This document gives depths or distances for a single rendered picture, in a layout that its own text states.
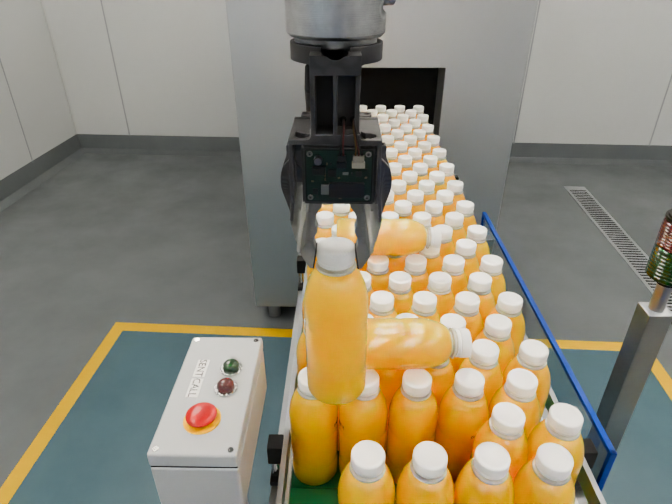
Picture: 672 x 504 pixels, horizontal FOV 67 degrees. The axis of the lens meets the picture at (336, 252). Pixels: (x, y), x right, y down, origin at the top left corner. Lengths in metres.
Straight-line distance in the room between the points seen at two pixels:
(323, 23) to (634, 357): 0.75
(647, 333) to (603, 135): 4.16
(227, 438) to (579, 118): 4.52
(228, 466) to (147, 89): 4.44
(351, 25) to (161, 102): 4.53
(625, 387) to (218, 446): 0.67
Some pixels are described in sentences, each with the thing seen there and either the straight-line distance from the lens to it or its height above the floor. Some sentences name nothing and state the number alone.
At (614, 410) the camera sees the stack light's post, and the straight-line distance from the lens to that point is 1.03.
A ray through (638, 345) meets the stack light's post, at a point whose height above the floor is 1.04.
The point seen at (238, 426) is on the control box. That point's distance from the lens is 0.63.
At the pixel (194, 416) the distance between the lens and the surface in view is 0.64.
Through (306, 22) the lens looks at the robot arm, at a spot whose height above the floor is 1.53.
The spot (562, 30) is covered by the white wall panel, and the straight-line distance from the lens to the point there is 4.67.
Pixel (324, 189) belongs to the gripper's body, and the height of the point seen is 1.41.
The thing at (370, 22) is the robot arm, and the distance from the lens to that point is 0.39.
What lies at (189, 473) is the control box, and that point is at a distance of 0.64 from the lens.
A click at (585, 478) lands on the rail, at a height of 0.97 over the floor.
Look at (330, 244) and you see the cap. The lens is 0.50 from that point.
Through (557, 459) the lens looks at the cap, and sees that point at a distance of 0.66.
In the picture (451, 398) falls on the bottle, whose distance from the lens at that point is 0.72.
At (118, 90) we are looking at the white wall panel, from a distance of 5.01.
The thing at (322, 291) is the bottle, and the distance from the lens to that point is 0.50.
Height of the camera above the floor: 1.57
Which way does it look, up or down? 31 degrees down
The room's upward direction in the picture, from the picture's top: straight up
